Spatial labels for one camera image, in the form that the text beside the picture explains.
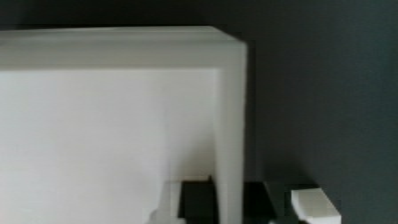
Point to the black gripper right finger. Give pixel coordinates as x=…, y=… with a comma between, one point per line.
x=288, y=204

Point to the white drawer box cabinet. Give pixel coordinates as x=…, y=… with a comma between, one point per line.
x=121, y=122

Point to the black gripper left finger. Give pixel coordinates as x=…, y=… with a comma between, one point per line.
x=197, y=210

